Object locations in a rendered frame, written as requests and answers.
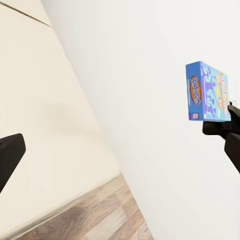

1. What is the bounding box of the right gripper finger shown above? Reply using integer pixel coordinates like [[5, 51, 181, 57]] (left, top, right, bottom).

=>
[[214, 121, 231, 131], [227, 105, 240, 126]]

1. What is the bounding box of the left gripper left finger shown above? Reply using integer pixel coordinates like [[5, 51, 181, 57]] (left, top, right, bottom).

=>
[[0, 133, 26, 193]]

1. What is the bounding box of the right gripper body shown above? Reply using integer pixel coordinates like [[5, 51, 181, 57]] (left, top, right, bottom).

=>
[[202, 117, 240, 140]]

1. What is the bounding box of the board game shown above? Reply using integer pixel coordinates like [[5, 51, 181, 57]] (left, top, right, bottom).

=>
[[185, 61, 231, 122]]

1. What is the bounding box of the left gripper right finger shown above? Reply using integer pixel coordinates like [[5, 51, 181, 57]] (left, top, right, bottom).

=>
[[224, 132, 240, 173]]

